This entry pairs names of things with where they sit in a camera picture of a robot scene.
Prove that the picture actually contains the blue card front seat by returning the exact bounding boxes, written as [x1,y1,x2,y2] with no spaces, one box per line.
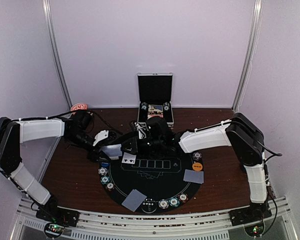
[121,189,147,212]

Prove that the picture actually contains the blue white chips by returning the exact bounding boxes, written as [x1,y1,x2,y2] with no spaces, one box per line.
[192,151,202,161]
[158,199,169,209]
[98,167,108,176]

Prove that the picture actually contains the orange chips front seat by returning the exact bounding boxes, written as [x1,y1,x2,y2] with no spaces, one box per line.
[178,193,189,203]

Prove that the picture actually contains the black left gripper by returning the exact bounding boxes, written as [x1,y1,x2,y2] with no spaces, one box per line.
[66,130,113,163]

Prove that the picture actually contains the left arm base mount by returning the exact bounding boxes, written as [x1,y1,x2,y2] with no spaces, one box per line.
[30,194,80,227]

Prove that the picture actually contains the orange chips seat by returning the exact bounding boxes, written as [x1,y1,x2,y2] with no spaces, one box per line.
[178,193,189,203]
[105,182,115,192]

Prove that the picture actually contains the aluminium front rail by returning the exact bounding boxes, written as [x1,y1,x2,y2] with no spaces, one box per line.
[8,197,300,240]

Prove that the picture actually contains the blue white chips front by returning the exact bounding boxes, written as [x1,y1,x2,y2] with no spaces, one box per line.
[158,199,169,209]

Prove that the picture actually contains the green chips front seat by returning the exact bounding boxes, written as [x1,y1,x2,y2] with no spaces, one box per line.
[168,197,180,208]

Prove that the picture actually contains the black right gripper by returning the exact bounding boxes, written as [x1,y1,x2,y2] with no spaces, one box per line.
[121,135,164,155]

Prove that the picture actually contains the grey blue card deck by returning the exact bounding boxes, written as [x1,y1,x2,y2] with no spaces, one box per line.
[100,144,123,160]

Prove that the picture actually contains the aluminium poker case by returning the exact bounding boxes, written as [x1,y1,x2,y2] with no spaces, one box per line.
[137,73,174,127]

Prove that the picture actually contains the clear round dealer button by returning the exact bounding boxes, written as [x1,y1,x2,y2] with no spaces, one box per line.
[141,198,157,214]

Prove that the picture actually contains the round black poker mat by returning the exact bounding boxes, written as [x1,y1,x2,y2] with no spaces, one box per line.
[99,128,205,215]

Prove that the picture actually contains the blue small blind button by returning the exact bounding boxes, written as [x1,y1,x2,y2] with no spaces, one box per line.
[100,162,110,168]

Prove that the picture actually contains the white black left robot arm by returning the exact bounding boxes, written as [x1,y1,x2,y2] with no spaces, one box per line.
[0,110,122,222]

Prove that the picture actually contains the green chips seat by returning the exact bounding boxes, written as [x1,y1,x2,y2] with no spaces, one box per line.
[100,175,110,185]
[168,197,180,208]

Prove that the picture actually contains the blue card box in case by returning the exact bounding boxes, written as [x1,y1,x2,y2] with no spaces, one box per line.
[148,104,163,114]

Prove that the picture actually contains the left chip stack in case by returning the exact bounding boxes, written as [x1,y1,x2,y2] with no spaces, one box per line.
[140,102,148,111]

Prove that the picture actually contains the red white patterned bowl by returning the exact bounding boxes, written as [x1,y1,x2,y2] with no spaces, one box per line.
[70,103,88,111]

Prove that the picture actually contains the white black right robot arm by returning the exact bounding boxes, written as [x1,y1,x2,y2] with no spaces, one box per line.
[121,112,281,221]

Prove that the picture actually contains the chip stack in case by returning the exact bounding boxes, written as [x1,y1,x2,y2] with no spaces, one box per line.
[140,102,148,111]
[163,102,171,111]

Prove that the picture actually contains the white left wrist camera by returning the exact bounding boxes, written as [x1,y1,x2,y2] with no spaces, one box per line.
[93,130,109,147]

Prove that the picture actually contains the right chip stack in case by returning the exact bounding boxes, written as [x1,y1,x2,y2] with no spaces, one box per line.
[163,102,171,111]

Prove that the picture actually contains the red card box in case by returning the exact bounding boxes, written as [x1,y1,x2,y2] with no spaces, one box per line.
[147,114,164,119]

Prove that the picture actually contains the blue card seat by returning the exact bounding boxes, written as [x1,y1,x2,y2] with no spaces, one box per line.
[121,189,147,212]
[183,169,204,184]

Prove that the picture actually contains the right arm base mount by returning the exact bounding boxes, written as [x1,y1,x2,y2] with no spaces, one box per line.
[228,199,272,226]

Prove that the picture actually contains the orange big blind button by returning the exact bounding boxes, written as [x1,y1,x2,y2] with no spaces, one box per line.
[192,162,203,172]

